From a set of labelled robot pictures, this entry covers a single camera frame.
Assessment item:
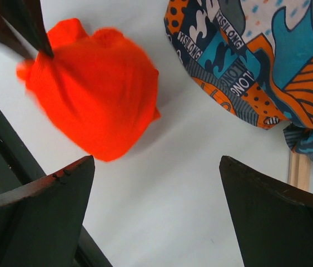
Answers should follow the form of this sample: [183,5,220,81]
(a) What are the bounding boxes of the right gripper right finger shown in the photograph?
[219,156,313,266]

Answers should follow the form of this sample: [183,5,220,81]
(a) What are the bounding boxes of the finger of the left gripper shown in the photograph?
[12,0,54,58]
[0,5,33,60]

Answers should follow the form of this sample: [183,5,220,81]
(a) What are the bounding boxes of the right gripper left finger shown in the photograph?
[0,156,95,266]

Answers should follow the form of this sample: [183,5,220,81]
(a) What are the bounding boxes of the bright orange shorts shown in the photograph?
[16,18,161,162]

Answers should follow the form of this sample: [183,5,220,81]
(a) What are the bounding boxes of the patterned blue orange shorts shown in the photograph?
[164,0,313,162]

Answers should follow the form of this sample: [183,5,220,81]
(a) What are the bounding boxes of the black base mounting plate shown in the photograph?
[0,111,110,266]

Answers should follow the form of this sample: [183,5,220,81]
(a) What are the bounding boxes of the wooden clothes rack frame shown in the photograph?
[287,151,311,191]

